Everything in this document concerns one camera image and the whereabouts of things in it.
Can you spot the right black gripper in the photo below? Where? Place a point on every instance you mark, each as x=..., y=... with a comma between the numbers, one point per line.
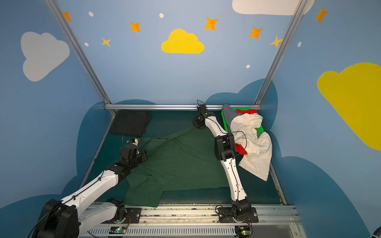
x=198, y=122

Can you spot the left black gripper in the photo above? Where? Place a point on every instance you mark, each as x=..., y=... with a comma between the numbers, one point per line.
x=140, y=155

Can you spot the dark green t-shirt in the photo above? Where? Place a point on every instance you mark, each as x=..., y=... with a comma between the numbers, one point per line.
x=182, y=161

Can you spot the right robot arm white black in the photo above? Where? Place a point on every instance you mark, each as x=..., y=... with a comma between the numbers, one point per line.
x=225, y=153

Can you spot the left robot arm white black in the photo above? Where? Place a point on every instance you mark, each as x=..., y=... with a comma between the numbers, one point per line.
x=70, y=216

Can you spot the grey t-shirt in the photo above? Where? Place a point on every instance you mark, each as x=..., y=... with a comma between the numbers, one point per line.
x=229, y=114

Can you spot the folded black t-shirt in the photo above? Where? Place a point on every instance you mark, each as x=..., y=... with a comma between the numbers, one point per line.
x=133, y=123

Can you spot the red t-shirt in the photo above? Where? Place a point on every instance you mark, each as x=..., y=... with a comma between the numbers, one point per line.
x=239, y=148

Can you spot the bright green basket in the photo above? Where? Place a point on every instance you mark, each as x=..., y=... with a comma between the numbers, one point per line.
x=260, y=130

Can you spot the white t-shirt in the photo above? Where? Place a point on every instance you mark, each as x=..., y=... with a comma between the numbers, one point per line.
x=258, y=147

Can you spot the left controller board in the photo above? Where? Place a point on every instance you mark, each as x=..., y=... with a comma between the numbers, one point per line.
x=118, y=230

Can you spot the controller board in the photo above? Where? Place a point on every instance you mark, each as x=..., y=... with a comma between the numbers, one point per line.
x=118, y=230
x=242, y=231

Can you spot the right controller board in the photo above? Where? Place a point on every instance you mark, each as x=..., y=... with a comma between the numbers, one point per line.
x=242, y=231

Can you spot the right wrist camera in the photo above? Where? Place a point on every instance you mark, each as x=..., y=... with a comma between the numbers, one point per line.
x=202, y=109

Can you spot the aluminium frame back rail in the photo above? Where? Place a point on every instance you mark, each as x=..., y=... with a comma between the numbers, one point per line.
x=172, y=107

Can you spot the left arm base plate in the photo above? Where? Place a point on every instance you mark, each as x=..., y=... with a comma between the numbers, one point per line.
x=134, y=214

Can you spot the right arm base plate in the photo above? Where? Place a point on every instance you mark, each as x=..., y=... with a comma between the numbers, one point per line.
x=226, y=215

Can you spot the aluminium front rail base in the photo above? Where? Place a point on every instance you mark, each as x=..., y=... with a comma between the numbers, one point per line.
x=278, y=221

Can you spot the aluminium frame right post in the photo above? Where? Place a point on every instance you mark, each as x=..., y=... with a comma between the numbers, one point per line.
x=287, y=38

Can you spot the aluminium frame post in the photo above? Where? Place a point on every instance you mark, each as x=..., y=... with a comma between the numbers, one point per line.
x=287, y=38
x=57, y=13

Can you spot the aluminium frame left post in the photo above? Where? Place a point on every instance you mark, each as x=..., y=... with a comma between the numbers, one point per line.
x=57, y=13

